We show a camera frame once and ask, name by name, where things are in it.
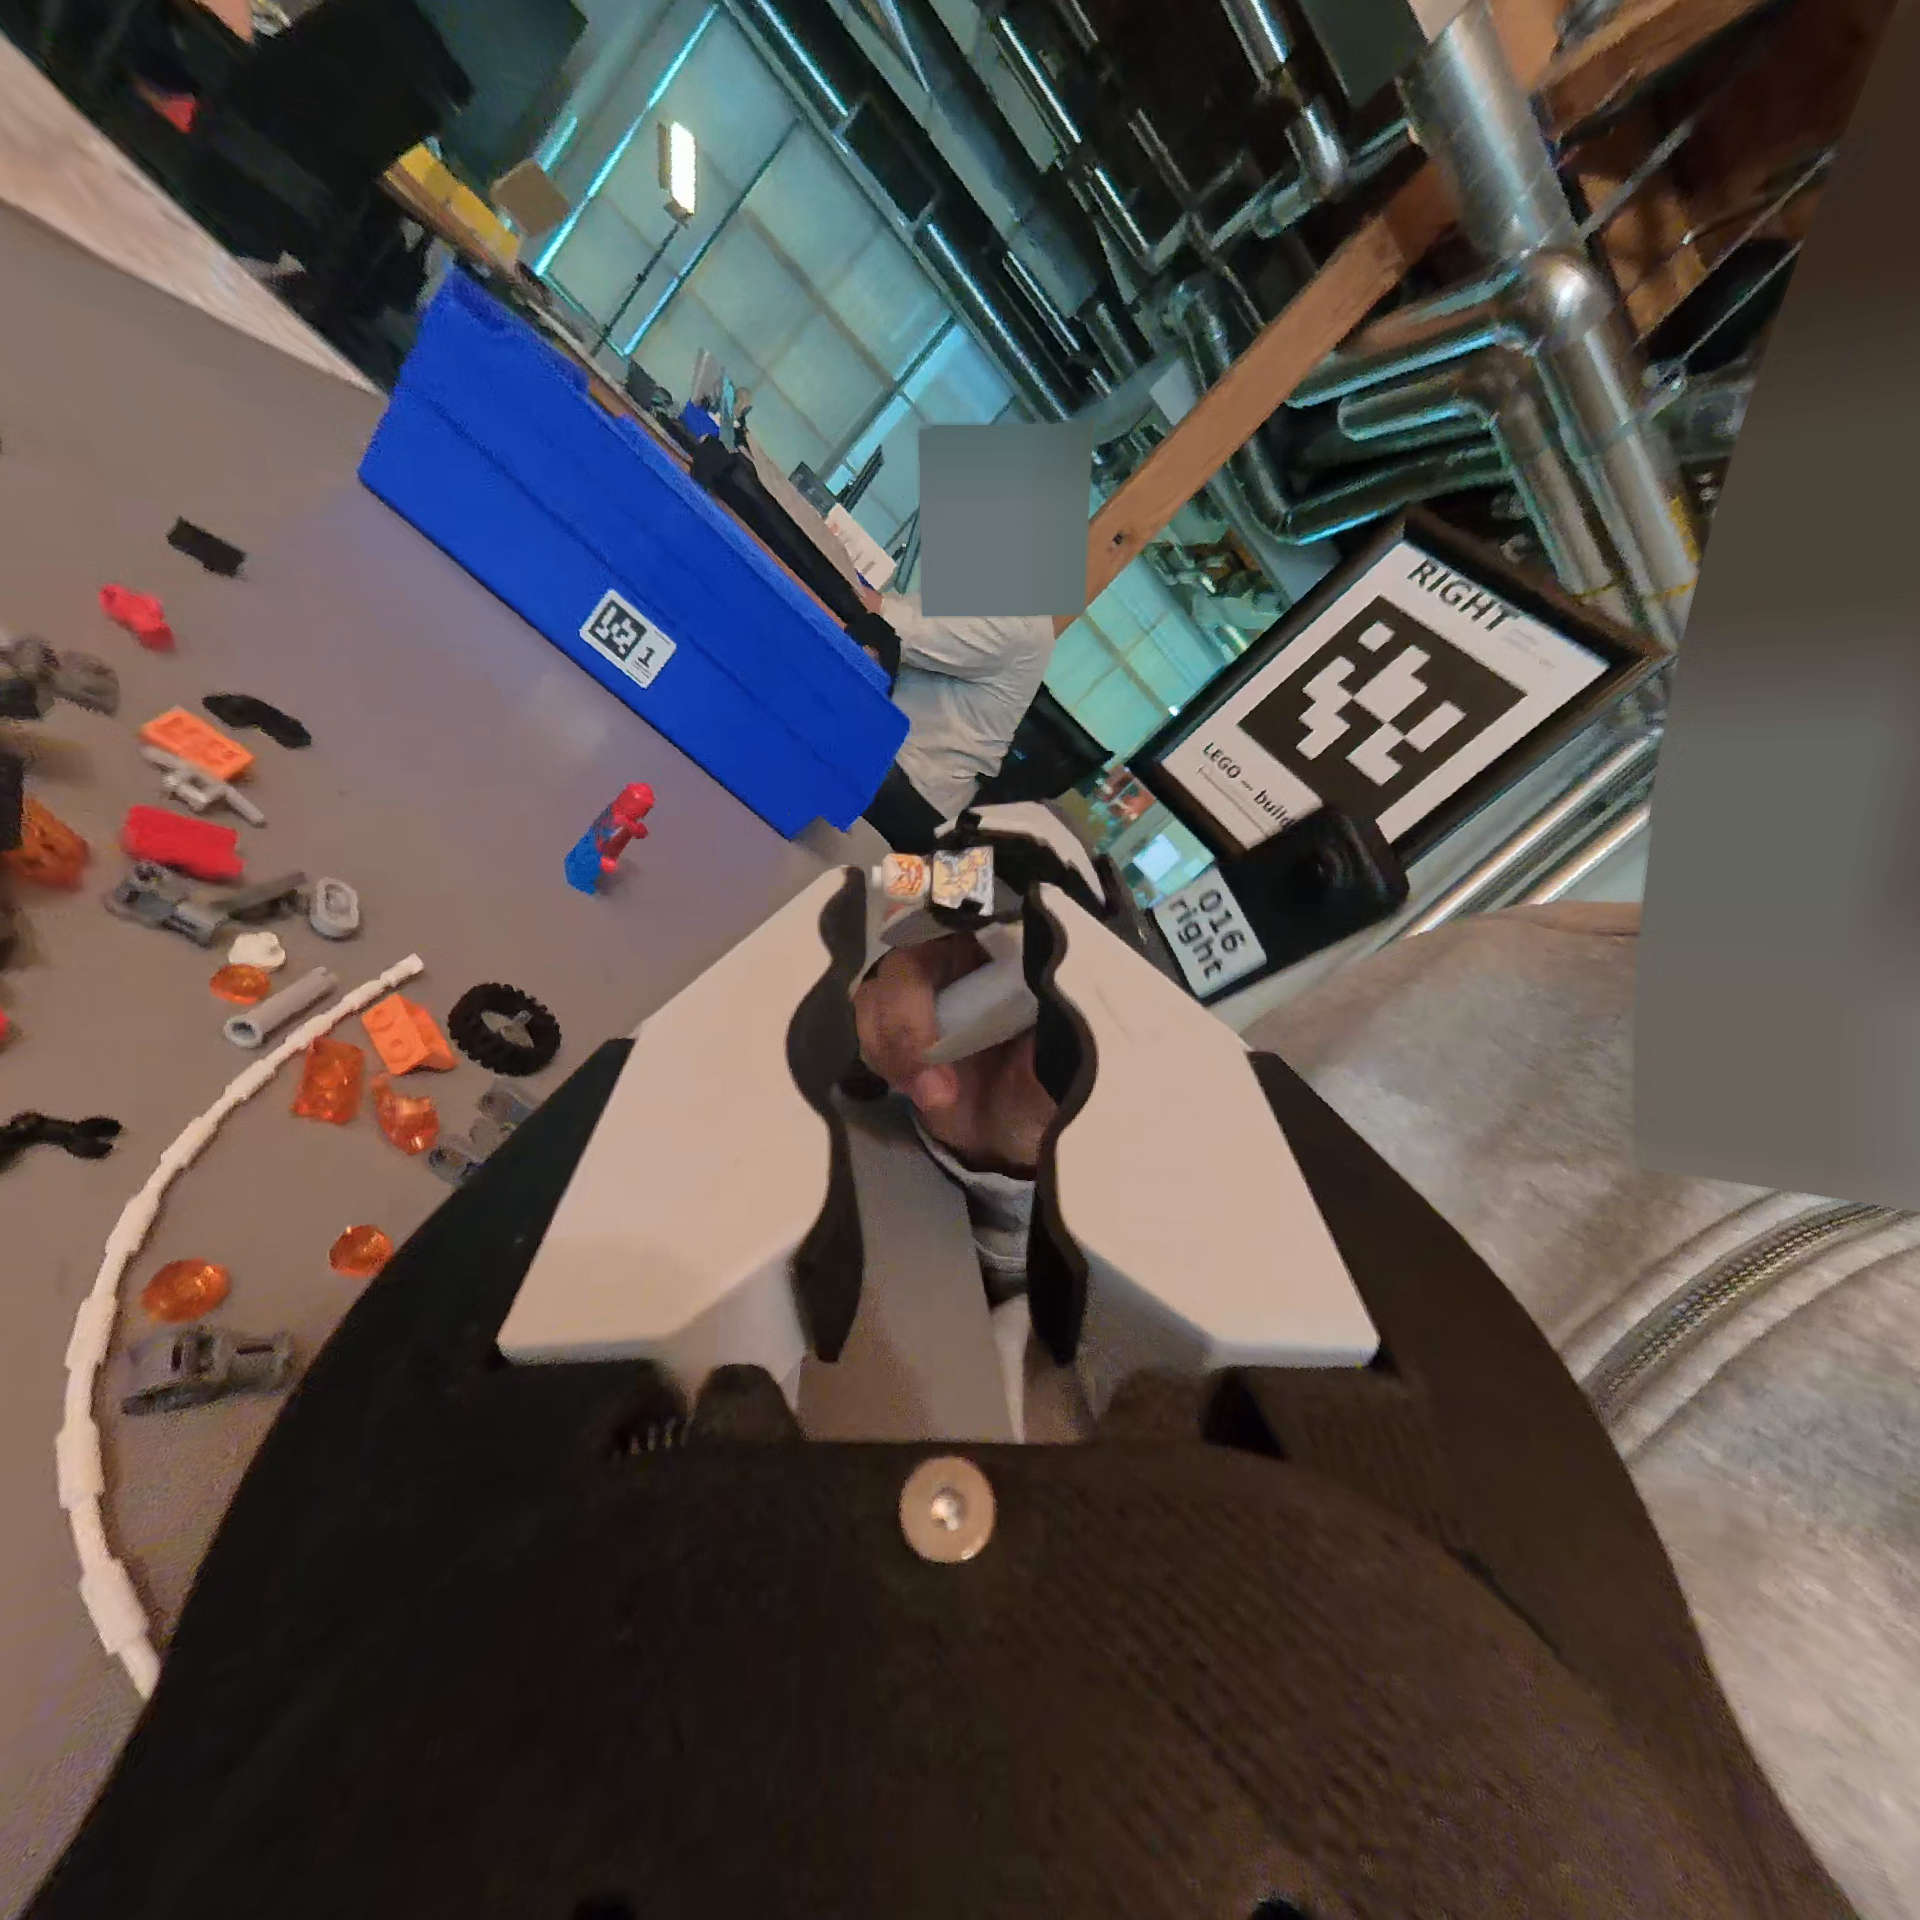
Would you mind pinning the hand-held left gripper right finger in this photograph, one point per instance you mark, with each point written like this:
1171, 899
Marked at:
1213, 1202

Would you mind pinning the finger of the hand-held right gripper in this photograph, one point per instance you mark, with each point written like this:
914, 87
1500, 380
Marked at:
1077, 863
931, 922

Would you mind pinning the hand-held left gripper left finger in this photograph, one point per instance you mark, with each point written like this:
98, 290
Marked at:
661, 1202

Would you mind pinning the black flame print minifigure torso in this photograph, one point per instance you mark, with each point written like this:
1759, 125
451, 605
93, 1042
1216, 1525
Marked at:
962, 882

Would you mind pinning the black claw arm piece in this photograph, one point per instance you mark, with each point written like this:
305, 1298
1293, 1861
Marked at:
59, 1137

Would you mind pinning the person's right forearm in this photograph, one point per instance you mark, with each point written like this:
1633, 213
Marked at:
997, 1215

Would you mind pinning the grey oval link piece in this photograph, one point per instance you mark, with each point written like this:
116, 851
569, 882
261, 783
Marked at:
319, 909

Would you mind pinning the black curved lego piece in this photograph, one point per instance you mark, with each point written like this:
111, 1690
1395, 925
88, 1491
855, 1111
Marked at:
255, 717

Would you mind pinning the black flat lego plate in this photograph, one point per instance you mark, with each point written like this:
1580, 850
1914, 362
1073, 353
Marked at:
205, 547

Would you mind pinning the person's right hand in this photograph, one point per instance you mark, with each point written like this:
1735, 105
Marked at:
975, 1110

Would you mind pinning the framed marker sign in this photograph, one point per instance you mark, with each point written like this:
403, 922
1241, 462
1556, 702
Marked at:
1410, 706

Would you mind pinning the small black rubber tyre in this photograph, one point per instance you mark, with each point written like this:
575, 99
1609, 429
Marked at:
469, 1037

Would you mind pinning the clear orange chunky piece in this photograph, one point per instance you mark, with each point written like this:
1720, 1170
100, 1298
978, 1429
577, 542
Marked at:
404, 1118

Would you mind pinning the orange slope brick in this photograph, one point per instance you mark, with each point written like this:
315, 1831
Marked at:
404, 1037

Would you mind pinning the clear orange round tile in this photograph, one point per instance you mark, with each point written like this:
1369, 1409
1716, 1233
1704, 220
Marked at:
359, 1252
186, 1290

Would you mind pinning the red and blue minifigure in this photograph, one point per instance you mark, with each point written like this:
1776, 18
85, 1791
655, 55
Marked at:
613, 841

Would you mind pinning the clear orange flat plate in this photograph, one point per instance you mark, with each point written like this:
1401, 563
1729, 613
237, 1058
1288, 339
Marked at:
330, 1079

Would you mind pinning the grey tube pin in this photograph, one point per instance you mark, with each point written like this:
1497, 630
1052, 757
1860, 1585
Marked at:
276, 1009

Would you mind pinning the black bag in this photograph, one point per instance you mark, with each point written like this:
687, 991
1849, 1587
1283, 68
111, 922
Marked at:
779, 510

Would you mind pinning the small clear orange stud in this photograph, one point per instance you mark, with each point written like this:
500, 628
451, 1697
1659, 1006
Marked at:
240, 985

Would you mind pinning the white round stud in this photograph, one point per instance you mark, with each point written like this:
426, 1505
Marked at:
255, 951

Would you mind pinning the grey technic pin connector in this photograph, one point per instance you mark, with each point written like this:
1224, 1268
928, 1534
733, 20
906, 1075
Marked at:
210, 1369

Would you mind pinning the wooden beam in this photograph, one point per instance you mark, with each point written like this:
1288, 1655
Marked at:
1275, 377

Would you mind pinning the blue plastic bin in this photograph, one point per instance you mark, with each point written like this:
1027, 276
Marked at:
599, 524

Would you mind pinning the dark grey technic connector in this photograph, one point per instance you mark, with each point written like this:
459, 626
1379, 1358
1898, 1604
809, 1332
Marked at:
164, 901

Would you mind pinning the red flat plate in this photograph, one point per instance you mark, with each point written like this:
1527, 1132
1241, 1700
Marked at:
180, 844

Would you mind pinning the silver ventilation ducts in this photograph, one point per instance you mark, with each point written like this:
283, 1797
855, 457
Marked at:
1559, 331

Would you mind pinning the light grey bar piece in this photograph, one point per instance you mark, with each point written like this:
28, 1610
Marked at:
210, 787

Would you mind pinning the orange studded plate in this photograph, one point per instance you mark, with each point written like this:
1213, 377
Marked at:
194, 745

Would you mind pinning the small red clip piece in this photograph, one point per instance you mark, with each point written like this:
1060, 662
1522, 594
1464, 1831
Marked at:
135, 617

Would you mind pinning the grey linked technic pieces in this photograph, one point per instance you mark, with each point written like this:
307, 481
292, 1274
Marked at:
59, 676

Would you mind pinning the light panel on stand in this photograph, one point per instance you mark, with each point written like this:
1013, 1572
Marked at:
677, 165

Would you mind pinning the yellow boxes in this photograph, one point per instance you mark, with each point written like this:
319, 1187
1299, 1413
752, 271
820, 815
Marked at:
451, 195

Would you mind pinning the grey technic frame piece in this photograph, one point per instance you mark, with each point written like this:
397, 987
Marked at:
487, 1125

